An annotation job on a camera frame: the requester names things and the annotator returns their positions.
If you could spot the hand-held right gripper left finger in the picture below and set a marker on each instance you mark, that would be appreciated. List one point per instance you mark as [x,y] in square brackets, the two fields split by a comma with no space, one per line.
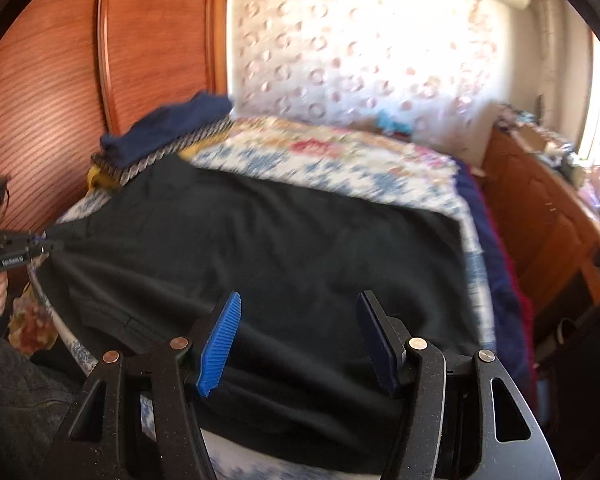
[220,345]

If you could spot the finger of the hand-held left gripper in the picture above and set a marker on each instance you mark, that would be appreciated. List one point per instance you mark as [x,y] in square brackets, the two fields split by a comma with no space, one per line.
[47,248]
[22,235]

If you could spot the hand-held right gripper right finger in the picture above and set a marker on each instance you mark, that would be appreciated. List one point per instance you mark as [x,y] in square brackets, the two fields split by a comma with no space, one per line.
[380,345]

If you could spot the black printed t-shirt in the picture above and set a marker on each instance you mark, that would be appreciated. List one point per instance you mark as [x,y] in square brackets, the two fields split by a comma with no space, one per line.
[280,260]

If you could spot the yellow red floral cloth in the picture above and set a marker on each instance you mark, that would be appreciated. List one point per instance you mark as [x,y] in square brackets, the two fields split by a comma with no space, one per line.
[30,320]

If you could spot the yellow folded cloth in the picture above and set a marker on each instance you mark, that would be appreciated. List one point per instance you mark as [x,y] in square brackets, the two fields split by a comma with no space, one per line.
[100,180]

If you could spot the patterned folded cloth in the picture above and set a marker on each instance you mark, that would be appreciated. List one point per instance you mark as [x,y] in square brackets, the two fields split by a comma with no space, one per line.
[130,172]

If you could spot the blue floral bedsheet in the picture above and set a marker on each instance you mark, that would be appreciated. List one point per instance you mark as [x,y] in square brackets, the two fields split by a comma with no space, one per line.
[472,270]

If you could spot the navy blanket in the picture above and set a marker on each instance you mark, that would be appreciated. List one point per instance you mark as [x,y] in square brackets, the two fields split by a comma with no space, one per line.
[505,290]

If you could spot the person's jeans leg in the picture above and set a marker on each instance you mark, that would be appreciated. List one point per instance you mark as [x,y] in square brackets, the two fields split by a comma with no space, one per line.
[25,410]

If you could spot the wooden slatted wardrobe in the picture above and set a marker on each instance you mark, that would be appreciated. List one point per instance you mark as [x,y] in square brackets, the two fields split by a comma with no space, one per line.
[80,85]

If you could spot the navy folded cloth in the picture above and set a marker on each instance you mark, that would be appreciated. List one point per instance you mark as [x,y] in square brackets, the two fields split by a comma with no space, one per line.
[165,130]

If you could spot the pink floral bedspread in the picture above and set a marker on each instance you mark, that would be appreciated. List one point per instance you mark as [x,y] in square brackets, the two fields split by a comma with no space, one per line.
[340,152]

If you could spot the wooden sideboard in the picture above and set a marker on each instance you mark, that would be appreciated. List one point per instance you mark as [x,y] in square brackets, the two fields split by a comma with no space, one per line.
[540,225]

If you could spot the blue plastic toy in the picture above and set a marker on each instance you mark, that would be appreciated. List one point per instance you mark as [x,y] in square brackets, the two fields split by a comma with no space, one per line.
[390,121]

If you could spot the cardboard box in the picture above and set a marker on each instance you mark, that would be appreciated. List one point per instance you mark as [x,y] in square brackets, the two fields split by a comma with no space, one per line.
[530,137]

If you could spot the circle-print sheer curtain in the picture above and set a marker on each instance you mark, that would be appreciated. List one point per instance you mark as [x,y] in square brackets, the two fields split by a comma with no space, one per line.
[360,50]

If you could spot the beige window curtain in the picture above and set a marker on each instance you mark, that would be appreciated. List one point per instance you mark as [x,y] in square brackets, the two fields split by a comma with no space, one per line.
[555,45]

